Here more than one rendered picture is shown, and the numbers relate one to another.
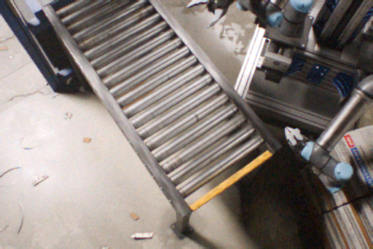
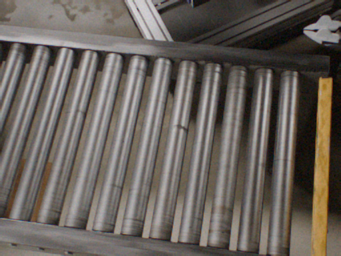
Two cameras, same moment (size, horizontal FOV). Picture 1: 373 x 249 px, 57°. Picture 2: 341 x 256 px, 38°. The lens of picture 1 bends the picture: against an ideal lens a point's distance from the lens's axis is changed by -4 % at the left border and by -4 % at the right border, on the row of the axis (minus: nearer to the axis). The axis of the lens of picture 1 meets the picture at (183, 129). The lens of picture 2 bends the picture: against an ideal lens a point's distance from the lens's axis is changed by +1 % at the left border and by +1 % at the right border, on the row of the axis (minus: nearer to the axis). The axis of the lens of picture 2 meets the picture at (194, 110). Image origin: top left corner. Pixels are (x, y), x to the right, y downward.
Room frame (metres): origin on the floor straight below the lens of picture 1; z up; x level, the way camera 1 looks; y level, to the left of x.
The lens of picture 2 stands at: (0.28, 0.18, 1.88)
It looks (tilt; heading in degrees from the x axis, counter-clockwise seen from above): 66 degrees down; 322
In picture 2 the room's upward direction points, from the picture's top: 8 degrees counter-clockwise
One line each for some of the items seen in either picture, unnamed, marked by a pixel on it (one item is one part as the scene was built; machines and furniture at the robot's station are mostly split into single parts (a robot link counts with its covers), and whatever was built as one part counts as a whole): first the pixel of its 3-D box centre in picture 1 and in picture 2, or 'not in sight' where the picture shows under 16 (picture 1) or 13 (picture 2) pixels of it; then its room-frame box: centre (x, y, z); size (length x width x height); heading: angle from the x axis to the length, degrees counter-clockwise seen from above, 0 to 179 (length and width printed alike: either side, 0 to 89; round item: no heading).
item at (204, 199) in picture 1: (232, 180); (322, 163); (0.36, -0.22, 0.81); 0.43 x 0.03 x 0.02; 126
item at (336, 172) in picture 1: (336, 171); not in sight; (0.38, -0.65, 0.89); 0.11 x 0.08 x 0.11; 51
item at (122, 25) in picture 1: (116, 28); not in sight; (1.16, 0.36, 0.77); 0.47 x 0.05 x 0.05; 126
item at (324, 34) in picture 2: (291, 135); (322, 33); (0.58, -0.50, 0.79); 0.09 x 0.03 x 0.06; 36
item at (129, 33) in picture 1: (123, 36); not in sight; (1.11, 0.32, 0.77); 0.47 x 0.05 x 0.05; 126
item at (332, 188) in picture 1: (331, 179); not in sight; (0.37, -0.67, 0.79); 0.11 x 0.08 x 0.09; 36
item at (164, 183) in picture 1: (108, 101); (24, 237); (0.75, 0.37, 0.74); 1.34 x 0.05 x 0.12; 36
